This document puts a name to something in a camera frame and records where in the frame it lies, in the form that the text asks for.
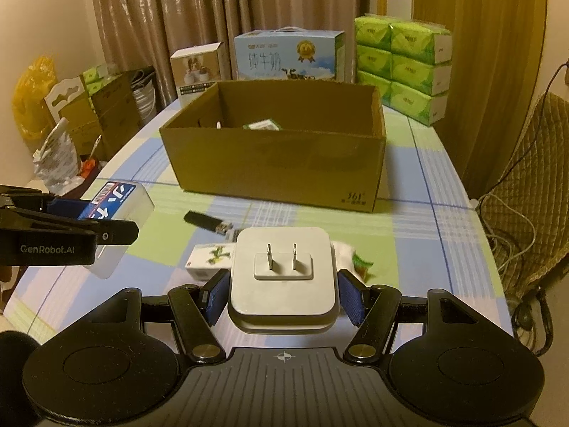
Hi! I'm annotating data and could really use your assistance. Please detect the clear blue floss box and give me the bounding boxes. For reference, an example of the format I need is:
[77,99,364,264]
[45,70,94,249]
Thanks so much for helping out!
[79,181,154,280]

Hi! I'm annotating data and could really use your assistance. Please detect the small green candy wrapper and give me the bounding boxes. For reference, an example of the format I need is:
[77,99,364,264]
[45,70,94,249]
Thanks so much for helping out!
[352,253,373,281]

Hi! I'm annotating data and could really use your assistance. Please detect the long white ointment box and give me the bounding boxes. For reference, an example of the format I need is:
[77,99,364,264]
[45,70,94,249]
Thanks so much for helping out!
[185,243,235,281]

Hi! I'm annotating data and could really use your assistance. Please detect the black usb stick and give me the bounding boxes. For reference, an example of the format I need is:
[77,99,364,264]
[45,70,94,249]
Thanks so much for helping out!
[183,210,233,235]

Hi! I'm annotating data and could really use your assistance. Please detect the white power adapter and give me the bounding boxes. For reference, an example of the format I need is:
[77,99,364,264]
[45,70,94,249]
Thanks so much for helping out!
[228,227,340,334]

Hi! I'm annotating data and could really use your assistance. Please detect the green white medicine box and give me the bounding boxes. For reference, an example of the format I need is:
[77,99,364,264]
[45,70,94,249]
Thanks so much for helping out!
[243,118,282,130]

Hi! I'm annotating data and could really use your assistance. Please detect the white plastic bag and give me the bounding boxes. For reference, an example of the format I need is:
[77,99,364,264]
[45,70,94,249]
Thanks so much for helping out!
[33,118,84,196]

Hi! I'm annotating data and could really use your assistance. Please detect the yellow plastic bag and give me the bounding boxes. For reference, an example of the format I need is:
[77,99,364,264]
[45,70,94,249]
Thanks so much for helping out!
[12,56,58,149]

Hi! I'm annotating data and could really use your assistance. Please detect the checkered bed sheet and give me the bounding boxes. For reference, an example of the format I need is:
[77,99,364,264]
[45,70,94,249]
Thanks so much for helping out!
[1,103,510,342]

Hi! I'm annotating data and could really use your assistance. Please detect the brown cardboard carton on floor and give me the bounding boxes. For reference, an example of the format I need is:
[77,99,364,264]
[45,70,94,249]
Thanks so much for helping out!
[45,64,144,161]

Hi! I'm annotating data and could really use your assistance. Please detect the stacked white bowls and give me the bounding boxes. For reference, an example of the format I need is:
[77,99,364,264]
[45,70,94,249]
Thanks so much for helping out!
[130,68,156,123]

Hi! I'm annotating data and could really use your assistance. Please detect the brown cardboard box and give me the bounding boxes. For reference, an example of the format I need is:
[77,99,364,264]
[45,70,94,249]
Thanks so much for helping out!
[160,80,387,213]

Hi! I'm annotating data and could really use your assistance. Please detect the quilted brown chair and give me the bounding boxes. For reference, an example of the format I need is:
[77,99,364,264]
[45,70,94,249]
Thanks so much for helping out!
[482,93,568,298]

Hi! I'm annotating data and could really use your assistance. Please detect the white product box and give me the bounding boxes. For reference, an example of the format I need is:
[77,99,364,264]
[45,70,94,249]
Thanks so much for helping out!
[170,42,226,102]

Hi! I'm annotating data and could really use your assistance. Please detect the brown curtain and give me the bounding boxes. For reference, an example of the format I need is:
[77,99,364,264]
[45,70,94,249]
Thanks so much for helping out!
[92,0,369,105]

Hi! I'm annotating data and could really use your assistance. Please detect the green tissue pack stack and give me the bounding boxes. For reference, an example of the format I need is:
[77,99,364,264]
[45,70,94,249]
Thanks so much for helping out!
[354,15,453,126]

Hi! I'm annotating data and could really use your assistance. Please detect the blue milk carton box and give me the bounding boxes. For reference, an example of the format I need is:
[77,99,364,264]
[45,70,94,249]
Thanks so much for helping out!
[234,27,345,82]

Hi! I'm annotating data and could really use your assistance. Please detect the black charger cable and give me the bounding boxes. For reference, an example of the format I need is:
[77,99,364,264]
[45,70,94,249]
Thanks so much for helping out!
[477,59,569,357]

